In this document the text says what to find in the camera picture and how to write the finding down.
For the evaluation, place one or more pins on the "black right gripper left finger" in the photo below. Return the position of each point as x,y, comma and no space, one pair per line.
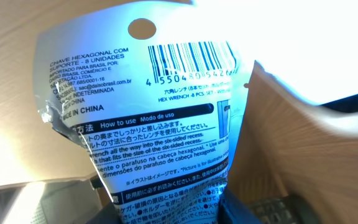
107,215

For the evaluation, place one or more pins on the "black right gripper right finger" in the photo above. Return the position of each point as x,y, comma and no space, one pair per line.
291,209

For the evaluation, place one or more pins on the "white barcode scanner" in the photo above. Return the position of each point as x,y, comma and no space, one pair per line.
310,46

